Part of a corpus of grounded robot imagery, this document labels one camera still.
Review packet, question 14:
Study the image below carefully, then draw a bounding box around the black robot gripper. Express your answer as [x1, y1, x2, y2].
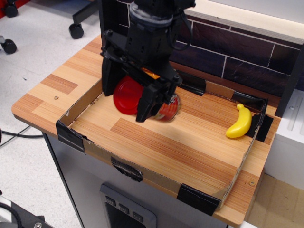
[102, 20, 182, 123]

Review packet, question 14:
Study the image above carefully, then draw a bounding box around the red-capped basil spice bottle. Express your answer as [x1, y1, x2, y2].
[114, 76, 181, 123]

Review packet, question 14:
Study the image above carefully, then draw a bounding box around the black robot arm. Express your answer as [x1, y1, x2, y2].
[98, 0, 196, 123]

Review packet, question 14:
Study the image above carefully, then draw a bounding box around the taped cardboard fence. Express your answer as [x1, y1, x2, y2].
[56, 74, 272, 219]

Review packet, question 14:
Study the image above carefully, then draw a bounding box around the black office chair base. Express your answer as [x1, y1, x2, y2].
[68, 0, 98, 39]

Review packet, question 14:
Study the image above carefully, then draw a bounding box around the yellow toy banana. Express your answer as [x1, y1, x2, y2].
[226, 104, 252, 138]

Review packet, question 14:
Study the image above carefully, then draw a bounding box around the grey control panel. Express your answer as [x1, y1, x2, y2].
[100, 184, 157, 228]

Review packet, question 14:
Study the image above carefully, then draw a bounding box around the black caster wheel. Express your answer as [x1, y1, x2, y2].
[0, 36, 17, 54]

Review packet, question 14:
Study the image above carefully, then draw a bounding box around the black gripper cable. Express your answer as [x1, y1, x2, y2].
[166, 11, 193, 51]

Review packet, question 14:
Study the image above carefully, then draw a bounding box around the black floor cable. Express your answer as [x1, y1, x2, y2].
[0, 125, 45, 149]

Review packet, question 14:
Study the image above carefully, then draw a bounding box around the black metal bracket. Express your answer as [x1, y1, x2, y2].
[0, 201, 49, 228]

